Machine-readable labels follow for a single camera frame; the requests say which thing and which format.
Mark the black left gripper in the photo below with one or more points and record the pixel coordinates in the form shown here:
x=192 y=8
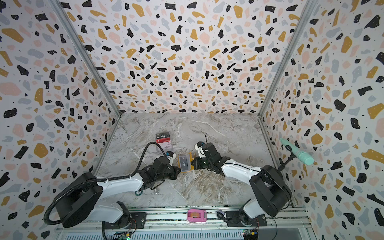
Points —
x=175 y=169

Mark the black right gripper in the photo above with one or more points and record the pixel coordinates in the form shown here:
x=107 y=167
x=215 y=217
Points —
x=199 y=160

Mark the yellow leather card holder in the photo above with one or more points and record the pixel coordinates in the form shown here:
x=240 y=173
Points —
x=194 y=161

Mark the black VIP card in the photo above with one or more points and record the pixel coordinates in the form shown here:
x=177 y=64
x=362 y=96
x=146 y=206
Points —
x=161 y=136

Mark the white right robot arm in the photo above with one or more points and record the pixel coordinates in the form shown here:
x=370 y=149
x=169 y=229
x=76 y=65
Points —
x=270 y=190

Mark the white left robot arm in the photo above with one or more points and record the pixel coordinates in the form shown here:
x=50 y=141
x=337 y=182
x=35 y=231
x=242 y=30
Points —
x=84 y=199

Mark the red card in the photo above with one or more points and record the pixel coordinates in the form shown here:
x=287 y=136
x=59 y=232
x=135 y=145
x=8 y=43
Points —
x=165 y=143

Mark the clear acrylic card stand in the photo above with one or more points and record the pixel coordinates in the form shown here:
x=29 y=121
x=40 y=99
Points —
x=165 y=150

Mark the pink tape measure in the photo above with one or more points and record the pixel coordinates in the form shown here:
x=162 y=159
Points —
x=196 y=216

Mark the mint green microphone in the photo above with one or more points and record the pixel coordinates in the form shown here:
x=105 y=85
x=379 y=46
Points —
x=302 y=156

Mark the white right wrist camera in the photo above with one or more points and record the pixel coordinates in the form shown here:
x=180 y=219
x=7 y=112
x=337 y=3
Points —
x=199 y=148

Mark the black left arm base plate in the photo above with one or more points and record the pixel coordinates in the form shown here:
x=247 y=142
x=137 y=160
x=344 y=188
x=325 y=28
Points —
x=134 y=221

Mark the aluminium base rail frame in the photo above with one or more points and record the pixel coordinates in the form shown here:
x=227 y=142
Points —
x=170 y=223

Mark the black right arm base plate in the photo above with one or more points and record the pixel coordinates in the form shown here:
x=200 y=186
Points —
x=239 y=219

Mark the aluminium corner post right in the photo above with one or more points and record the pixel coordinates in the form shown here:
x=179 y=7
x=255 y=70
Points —
x=305 y=16

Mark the aluminium corner post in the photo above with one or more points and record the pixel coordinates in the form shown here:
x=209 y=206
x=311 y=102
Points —
x=65 y=21
x=305 y=16

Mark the aluminium corner post left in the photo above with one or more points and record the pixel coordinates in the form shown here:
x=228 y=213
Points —
x=65 y=21

